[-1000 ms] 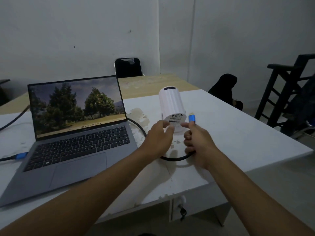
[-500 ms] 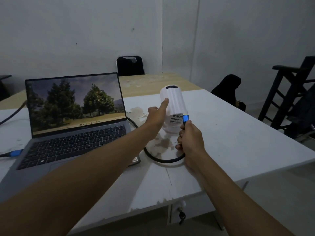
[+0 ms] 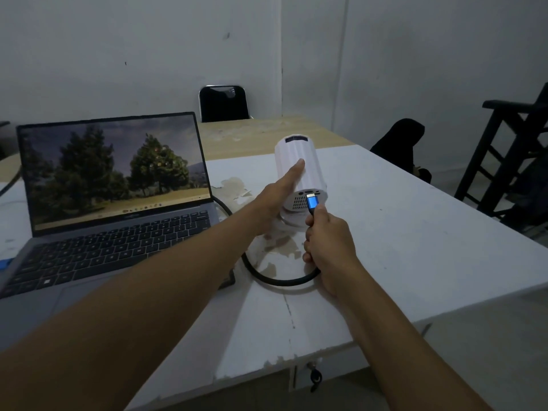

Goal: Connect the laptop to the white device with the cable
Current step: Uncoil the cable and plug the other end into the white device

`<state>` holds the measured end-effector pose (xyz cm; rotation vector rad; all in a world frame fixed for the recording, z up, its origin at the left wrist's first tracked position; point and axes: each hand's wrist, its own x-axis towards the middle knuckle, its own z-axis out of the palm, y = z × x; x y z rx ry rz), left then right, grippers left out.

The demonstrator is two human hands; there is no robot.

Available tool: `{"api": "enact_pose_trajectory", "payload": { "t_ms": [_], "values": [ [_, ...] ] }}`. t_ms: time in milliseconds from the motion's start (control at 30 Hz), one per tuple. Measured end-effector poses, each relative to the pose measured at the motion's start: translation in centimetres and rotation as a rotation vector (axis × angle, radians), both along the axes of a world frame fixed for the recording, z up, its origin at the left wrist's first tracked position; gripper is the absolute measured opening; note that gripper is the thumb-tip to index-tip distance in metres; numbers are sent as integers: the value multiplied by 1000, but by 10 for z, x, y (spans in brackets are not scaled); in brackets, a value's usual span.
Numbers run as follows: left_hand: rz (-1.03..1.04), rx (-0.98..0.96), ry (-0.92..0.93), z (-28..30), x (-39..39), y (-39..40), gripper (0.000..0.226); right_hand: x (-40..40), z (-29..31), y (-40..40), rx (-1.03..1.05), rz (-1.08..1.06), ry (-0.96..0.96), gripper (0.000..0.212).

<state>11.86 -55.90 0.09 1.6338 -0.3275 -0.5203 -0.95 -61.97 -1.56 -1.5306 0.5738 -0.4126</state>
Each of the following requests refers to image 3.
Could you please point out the person's left hand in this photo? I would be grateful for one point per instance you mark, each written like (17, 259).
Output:
(267, 203)

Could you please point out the person's right hand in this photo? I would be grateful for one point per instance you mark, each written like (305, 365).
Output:
(332, 252)

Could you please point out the person's right thumb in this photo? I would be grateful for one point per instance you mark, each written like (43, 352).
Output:
(322, 219)

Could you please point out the person's left thumb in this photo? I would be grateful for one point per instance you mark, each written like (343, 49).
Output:
(293, 172)

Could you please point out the white cylindrical projector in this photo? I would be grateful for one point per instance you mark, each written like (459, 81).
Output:
(302, 151)

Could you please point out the person's right forearm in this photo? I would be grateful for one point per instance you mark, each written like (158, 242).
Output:
(398, 342)

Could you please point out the person's left forearm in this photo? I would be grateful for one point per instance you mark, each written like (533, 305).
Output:
(141, 303)

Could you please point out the black chair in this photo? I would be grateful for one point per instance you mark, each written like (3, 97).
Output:
(223, 104)

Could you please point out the keys in drawer lock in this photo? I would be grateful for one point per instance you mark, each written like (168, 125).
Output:
(314, 375)

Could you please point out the grey laptop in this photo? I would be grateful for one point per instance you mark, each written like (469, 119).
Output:
(115, 175)

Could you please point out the black wooden rack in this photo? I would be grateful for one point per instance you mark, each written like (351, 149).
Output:
(509, 154)

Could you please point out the blue tape piece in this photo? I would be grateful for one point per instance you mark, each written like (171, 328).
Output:
(5, 264)

